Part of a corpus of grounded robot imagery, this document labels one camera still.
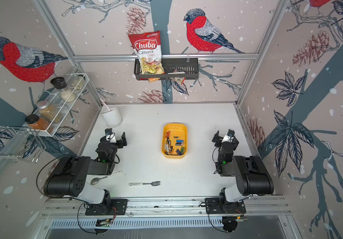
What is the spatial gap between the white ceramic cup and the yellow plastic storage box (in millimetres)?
327

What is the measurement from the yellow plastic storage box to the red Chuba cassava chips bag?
369 millimetres

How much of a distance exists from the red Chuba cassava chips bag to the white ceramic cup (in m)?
0.34

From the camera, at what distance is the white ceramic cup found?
98 centimetres

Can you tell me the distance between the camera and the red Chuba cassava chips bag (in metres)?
0.83
